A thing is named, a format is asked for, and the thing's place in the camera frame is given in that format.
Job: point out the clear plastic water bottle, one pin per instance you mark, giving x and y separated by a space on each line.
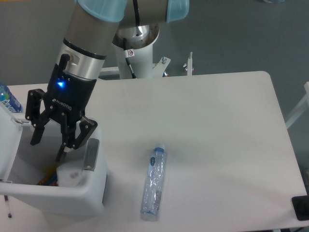
153 185

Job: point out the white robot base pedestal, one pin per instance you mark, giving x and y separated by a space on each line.
134 54

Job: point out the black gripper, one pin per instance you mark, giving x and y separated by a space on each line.
64 102

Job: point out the white plastic bag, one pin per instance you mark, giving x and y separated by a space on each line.
69 174

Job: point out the colourful snack wrapper in bin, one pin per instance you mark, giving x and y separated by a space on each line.
50 178

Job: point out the white open trash can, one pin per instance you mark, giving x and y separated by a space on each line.
23 165

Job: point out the black device at table edge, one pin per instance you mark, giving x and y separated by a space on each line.
301 207

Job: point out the blue labelled water bottle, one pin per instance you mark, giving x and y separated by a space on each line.
9 100

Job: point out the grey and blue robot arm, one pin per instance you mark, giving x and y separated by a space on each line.
91 31

